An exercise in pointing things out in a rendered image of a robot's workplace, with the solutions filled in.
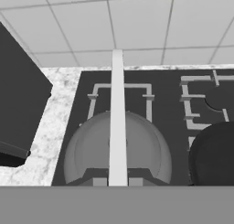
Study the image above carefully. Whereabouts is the black round pot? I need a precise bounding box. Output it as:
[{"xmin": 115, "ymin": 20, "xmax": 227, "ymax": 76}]
[{"xmin": 187, "ymin": 121, "xmax": 234, "ymax": 187}]

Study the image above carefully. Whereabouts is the black hob with grey grates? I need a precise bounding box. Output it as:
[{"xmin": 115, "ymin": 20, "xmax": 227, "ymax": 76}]
[{"xmin": 50, "ymin": 69, "xmax": 234, "ymax": 187}]

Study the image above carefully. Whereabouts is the grey pan with white handle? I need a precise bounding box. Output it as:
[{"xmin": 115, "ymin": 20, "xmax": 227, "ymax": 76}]
[{"xmin": 63, "ymin": 48, "xmax": 173, "ymax": 187}]

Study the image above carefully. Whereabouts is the dark grey box appliance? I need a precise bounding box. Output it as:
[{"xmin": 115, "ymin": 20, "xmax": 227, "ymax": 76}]
[{"xmin": 0, "ymin": 21, "xmax": 55, "ymax": 168}]

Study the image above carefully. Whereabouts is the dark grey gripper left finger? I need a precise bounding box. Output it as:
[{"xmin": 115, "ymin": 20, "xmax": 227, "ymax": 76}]
[{"xmin": 65, "ymin": 167, "xmax": 110, "ymax": 187}]

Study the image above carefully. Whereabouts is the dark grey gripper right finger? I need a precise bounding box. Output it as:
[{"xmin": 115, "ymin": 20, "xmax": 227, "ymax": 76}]
[{"xmin": 127, "ymin": 167, "xmax": 170, "ymax": 187}]

